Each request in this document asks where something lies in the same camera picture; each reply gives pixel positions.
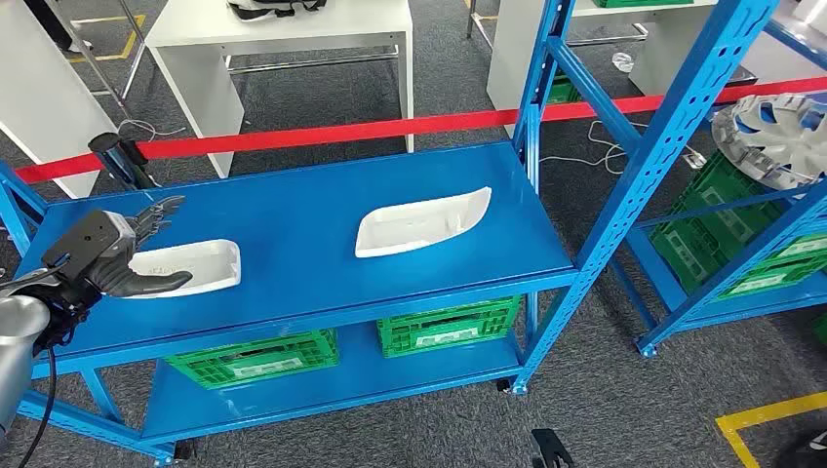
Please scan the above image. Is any black bag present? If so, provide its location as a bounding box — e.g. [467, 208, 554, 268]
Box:
[225, 0, 329, 21]

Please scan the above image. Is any black barrier post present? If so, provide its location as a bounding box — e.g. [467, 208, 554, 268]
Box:
[88, 132, 160, 192]

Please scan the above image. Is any white floor cable with plug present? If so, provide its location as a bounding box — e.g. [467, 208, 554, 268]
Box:
[537, 119, 707, 176]

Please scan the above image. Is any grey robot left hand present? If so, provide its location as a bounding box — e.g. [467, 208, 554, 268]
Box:
[41, 196, 194, 299]

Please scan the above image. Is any white plastic shell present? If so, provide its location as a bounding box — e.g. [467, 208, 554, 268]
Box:
[126, 239, 242, 299]

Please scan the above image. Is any red barrier belt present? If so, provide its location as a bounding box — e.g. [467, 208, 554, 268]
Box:
[13, 76, 827, 185]

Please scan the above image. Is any silver wheel hubcap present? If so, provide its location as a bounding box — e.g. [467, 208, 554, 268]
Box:
[710, 92, 827, 192]

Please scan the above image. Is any blue metal shelf rack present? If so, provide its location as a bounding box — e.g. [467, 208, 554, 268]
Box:
[0, 0, 780, 468]
[610, 16, 827, 360]

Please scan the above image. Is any white plastic shell part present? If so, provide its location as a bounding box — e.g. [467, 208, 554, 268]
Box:
[354, 186, 492, 259]

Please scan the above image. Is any white table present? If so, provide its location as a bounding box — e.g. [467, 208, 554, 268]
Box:
[736, 0, 827, 89]
[0, 0, 119, 200]
[486, 0, 719, 138]
[144, 0, 415, 180]

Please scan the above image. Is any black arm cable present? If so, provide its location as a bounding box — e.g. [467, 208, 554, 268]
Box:
[18, 345, 59, 468]

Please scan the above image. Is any green plastic crate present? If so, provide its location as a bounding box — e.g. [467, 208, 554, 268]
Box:
[376, 295, 522, 360]
[649, 150, 808, 295]
[164, 328, 340, 391]
[545, 72, 584, 106]
[715, 232, 827, 302]
[591, 0, 693, 10]

